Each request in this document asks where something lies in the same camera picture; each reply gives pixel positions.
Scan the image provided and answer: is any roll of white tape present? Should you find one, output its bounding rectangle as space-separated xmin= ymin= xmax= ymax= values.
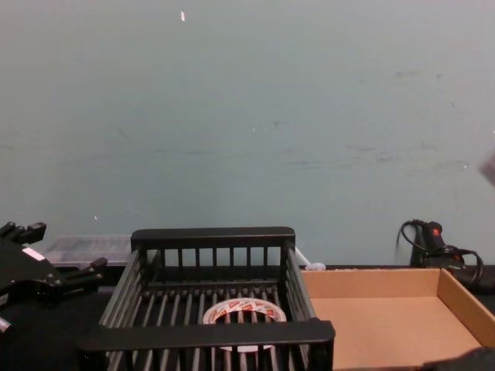
xmin=202 ymin=300 xmax=288 ymax=355

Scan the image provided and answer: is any clear plastic case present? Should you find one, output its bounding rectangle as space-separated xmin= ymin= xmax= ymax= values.
xmin=41 ymin=234 xmax=135 ymax=268

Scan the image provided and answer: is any black rack with steel bars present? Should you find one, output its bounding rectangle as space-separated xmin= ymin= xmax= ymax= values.
xmin=75 ymin=226 xmax=336 ymax=371

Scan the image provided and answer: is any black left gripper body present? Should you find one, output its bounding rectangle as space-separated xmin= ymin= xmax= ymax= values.
xmin=0 ymin=239 xmax=66 ymax=311

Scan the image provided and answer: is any black corded tool red switch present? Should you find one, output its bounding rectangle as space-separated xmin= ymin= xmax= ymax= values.
xmin=398 ymin=219 xmax=486 ymax=289

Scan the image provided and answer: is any shallow brown cardboard tray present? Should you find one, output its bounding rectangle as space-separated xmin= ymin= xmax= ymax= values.
xmin=299 ymin=267 xmax=495 ymax=371

